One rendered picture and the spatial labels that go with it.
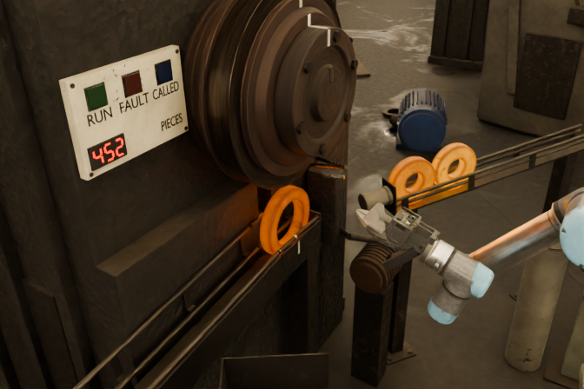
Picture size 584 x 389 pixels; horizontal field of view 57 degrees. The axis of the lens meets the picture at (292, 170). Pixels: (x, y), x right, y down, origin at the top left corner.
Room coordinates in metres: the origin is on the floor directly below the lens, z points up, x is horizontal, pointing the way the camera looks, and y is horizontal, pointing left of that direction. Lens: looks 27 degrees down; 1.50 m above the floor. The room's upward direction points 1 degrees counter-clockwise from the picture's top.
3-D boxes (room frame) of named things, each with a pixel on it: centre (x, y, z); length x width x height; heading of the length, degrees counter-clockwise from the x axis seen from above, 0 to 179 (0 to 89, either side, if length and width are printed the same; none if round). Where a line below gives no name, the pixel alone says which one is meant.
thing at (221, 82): (1.17, 0.02, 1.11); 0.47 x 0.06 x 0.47; 147
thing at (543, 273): (1.39, -0.81, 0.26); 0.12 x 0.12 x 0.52
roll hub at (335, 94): (1.11, -0.06, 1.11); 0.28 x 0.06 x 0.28; 147
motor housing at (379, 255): (1.37, -0.28, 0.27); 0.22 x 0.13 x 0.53; 147
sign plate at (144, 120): (0.94, 0.29, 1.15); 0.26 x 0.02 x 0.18; 147
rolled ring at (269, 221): (1.17, 0.02, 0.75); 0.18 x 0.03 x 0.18; 146
